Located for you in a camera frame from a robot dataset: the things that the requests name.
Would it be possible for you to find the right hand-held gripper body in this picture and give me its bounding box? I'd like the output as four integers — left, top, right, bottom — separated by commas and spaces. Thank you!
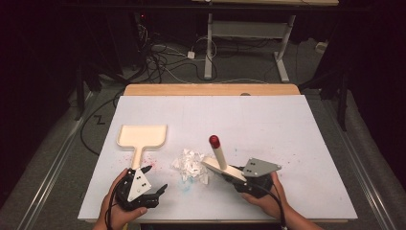
234, 156, 282, 199

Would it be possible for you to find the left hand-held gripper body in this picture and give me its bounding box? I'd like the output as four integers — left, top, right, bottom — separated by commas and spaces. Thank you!
114, 168, 160, 212

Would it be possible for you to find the cream brush with red tip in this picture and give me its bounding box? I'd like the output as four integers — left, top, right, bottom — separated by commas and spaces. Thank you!
200, 134, 248, 184

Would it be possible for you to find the cream plastic dustpan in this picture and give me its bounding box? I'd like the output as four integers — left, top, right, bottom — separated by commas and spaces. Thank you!
116, 124, 169, 171

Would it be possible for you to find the pile of white paper scraps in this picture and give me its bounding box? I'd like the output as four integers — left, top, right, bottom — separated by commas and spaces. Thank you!
170, 148, 211, 186

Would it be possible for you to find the person's left hand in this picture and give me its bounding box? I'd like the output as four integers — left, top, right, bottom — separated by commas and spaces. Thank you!
95, 169, 148, 230

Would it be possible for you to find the person's right hand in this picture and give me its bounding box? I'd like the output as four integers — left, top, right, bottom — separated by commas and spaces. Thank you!
240, 171, 290, 220

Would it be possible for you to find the white foam board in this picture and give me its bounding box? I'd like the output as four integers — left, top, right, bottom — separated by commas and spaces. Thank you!
77, 94, 359, 222

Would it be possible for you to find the wooden table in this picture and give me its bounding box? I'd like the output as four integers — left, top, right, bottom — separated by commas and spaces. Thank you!
85, 83, 350, 224

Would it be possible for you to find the black metal stand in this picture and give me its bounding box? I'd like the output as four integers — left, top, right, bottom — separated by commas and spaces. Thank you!
300, 68, 350, 132

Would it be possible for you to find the white power strip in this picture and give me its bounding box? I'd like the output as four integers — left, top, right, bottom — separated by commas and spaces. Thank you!
314, 41, 328, 55

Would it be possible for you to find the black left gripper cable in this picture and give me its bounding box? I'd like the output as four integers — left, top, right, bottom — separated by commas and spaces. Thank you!
104, 178, 128, 230

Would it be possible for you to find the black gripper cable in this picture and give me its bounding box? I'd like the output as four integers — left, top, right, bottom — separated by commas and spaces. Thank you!
104, 178, 128, 230
251, 182, 288, 230

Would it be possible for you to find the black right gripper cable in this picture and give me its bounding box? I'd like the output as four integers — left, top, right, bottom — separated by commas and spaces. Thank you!
251, 182, 288, 230

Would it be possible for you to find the long black floor cable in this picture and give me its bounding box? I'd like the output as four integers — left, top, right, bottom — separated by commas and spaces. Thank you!
79, 92, 124, 157

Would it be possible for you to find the metal floor rail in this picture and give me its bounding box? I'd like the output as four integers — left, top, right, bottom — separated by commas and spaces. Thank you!
304, 95, 398, 230
13, 91, 97, 230

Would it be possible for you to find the tangle of floor cables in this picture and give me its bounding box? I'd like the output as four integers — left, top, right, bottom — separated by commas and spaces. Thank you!
135, 23, 219, 84

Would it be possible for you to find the white desk frame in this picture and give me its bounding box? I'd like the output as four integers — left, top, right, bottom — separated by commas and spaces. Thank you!
191, 0, 340, 82

